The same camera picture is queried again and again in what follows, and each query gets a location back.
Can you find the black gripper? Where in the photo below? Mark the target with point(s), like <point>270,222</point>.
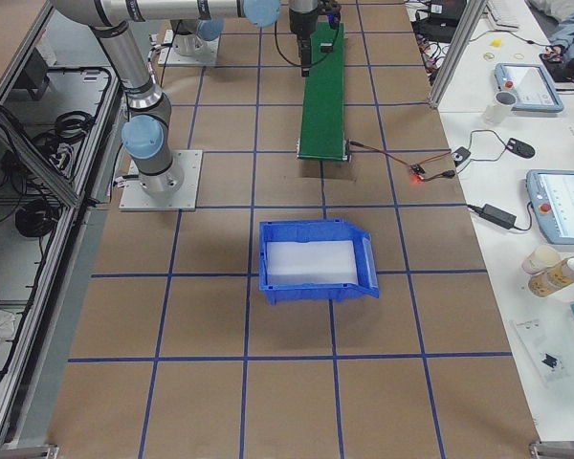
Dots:
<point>298,21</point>

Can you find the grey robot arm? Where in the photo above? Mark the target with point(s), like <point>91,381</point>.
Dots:
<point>261,13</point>
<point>145,135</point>

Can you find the green conveyor belt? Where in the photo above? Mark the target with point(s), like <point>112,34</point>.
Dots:
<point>322,136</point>

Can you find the small red-lit controller board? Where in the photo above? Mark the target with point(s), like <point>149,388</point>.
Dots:
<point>417,172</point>

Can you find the white mug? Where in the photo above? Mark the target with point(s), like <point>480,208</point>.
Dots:
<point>500,107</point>

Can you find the blue plastic bin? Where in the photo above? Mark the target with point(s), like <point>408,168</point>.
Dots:
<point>319,230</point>

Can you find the white foam sheet in bin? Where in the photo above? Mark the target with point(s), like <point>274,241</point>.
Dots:
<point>317,262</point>

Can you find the blue teach pendant far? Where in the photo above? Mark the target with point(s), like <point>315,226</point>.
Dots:
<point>531,85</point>

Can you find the blue teach pendant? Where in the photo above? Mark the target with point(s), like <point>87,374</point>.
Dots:
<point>551,194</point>
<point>531,85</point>

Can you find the black power adapter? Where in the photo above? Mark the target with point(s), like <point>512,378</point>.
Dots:
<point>494,215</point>

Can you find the blue teach pendant near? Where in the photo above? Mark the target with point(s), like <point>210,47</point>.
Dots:
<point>551,194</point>

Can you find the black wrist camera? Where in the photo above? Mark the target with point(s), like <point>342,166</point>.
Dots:
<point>331,9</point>

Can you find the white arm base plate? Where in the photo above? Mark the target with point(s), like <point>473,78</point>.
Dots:
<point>175,189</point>
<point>188,51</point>

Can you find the aluminium frame post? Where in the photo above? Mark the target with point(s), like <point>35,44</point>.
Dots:
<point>461,38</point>

